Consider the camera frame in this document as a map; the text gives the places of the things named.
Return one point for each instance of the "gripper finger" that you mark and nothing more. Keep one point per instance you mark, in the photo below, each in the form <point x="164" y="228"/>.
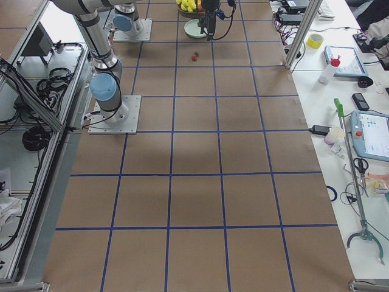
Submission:
<point x="210" y="24"/>
<point x="202" y="26"/>

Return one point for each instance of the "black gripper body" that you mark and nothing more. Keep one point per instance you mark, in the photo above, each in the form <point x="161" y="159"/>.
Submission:
<point x="209" y="6"/>

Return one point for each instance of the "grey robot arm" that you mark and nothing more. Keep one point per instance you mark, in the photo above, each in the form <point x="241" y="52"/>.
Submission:
<point x="105" y="86"/>
<point x="130" y="11"/>

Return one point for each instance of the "pale green plate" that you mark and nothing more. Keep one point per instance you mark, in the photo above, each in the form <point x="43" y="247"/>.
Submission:
<point x="193" y="29"/>

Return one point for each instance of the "woven wicker basket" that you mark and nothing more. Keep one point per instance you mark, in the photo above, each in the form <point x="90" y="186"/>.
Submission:
<point x="189" y="14"/>

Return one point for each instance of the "yellow banana bunch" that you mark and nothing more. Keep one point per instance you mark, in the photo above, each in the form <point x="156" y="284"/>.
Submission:
<point x="187" y="5"/>

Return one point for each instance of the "yellow tape roll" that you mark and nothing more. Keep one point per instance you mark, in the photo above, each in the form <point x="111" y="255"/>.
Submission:
<point x="314" y="40"/>

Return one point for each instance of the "red capped squeeze bottle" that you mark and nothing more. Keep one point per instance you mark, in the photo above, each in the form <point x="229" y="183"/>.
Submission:
<point x="330" y="70"/>

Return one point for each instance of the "teach pendant far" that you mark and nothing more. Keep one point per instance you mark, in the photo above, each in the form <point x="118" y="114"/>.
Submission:
<point x="351" y="64"/>

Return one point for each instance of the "teach pendant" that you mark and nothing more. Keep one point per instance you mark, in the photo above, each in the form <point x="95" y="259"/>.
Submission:
<point x="351" y="64"/>
<point x="369" y="133"/>

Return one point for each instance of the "black power adapter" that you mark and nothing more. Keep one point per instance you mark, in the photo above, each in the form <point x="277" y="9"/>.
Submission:
<point x="319" y="130"/>

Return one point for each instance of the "white paper cup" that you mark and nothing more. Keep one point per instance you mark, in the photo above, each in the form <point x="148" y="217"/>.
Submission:
<point x="334" y="135"/>

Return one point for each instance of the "black phone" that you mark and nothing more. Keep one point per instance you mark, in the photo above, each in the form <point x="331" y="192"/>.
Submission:
<point x="360" y="102"/>

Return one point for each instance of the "teach pendant near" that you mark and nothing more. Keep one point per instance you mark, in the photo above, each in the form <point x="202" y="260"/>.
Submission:
<point x="369" y="133"/>

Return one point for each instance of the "blue tape roll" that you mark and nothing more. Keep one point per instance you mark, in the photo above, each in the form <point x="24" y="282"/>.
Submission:
<point x="334" y="196"/>

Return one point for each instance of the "black scissors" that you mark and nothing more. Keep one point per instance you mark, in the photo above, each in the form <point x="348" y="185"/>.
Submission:
<point x="361" y="165"/>

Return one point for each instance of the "long reach grabber tool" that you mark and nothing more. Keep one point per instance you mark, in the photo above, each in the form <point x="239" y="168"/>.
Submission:
<point x="364" y="234"/>

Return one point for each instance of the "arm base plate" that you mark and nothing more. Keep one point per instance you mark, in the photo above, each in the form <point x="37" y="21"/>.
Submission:
<point x="127" y="30"/>
<point x="125" y="120"/>

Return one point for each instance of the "aluminium frame post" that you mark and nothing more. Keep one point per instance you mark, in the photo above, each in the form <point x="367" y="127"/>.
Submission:
<point x="307" y="20"/>

